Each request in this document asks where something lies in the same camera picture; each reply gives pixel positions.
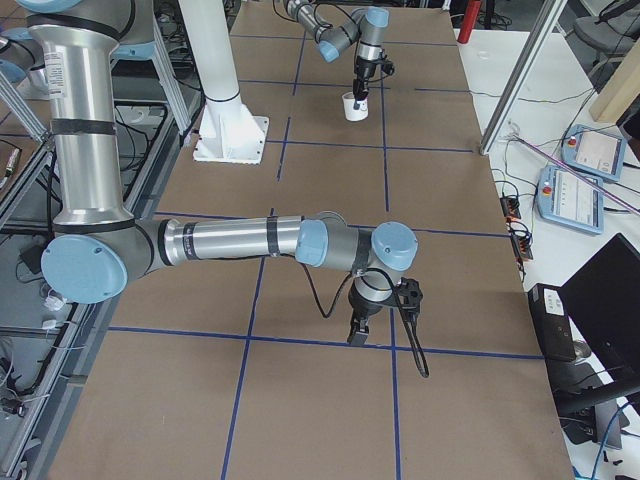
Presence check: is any purple rod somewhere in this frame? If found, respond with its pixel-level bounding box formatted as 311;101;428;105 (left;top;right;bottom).
512;136;640;216

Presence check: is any brown paper table cover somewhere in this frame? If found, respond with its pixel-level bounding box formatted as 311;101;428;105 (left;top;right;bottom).
49;3;573;479

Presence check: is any teach pendant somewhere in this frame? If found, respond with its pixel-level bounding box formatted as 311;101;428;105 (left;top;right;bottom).
561;124;627;182
536;165;604;235

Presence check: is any black power strip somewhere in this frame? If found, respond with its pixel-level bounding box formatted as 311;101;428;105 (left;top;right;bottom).
510;230;533;262
500;195;521;221

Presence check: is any white smiley face mug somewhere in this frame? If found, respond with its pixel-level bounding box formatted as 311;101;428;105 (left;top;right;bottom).
341;92;369;122

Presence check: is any blue network cable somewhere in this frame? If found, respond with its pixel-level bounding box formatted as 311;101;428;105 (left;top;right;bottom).
572;399;632;480

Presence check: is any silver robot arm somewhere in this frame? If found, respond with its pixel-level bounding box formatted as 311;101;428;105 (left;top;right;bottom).
17;1;422;349
283;1;395;121

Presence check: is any black power strip left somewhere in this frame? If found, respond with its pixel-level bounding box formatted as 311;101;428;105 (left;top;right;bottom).
500;195;521;221

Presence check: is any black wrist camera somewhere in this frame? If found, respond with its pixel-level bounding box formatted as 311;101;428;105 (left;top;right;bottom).
395;277;423;324
379;57;395;78

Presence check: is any wooden beam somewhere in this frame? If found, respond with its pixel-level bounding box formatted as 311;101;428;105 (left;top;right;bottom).
589;41;640;123

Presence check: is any grey aluminium frame post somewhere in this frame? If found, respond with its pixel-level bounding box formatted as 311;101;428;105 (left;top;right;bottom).
479;0;567;155

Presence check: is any black power strip right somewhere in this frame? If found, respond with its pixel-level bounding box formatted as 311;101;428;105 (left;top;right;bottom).
510;230;533;262

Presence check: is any red fire extinguisher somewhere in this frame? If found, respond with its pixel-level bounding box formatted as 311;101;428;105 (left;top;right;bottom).
457;0;482;44

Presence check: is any blue tape strip crosswise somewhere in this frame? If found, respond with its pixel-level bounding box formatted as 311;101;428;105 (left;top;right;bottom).
107;326;544;361

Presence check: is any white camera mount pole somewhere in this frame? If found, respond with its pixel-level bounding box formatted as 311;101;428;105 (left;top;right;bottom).
179;0;269;165

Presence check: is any black monitor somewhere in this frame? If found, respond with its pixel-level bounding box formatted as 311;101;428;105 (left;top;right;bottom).
527;233;639;416

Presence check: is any teach pendant near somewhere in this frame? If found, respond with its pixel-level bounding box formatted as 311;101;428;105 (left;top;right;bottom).
536;165;604;235

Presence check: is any teach pendant far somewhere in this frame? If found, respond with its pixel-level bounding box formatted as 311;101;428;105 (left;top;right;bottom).
561;124;627;182

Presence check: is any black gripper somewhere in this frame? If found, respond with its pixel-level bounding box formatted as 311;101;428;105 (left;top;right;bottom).
352;56;378;111
347;277;390;346

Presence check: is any blue tape strip lengthwise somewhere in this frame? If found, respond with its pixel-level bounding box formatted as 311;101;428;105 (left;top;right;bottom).
379;67;403;480

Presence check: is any black camera cable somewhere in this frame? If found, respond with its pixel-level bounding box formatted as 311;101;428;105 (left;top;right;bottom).
299;259;432;379

